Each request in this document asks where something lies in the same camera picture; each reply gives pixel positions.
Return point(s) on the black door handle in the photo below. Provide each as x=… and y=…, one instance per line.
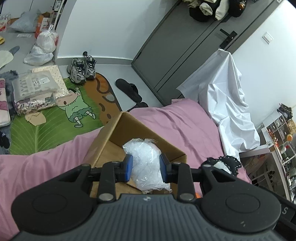
x=229, y=38

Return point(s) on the pink bed sheet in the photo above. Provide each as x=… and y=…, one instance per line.
x=182, y=130

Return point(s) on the green cartoon floor mat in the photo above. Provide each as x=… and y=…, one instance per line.
x=86, y=108

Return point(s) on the orange cardboard box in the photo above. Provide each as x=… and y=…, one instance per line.
x=44, y=21

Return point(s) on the black lace white pouch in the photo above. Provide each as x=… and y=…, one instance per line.
x=229, y=164

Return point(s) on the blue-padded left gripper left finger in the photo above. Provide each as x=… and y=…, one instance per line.
x=111, y=173

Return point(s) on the white drawer organizer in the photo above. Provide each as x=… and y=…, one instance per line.
x=276, y=126

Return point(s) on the grey sneaker left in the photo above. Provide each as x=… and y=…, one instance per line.
x=76, y=71

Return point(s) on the white draped cloth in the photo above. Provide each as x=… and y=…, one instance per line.
x=217, y=89

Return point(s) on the packaged bedding bundle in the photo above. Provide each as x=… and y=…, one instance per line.
x=38, y=89

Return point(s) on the grey door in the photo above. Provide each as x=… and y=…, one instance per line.
x=180, y=45

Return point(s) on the pink cartoon cushion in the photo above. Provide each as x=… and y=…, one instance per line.
x=5, y=118

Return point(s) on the brown cardboard box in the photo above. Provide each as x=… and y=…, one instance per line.
x=123, y=135

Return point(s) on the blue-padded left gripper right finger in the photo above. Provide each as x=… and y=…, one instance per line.
x=179, y=174

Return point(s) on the grey sneaker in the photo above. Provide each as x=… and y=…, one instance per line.
x=76, y=71
x=89, y=67

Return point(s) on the black slipper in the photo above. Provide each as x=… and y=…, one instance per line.
x=132, y=92

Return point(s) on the grey sneaker right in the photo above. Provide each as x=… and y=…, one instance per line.
x=89, y=67

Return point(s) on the white plastic bag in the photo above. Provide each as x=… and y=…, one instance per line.
x=42, y=50

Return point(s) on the clear bag white filling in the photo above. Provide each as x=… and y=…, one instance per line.
x=146, y=169

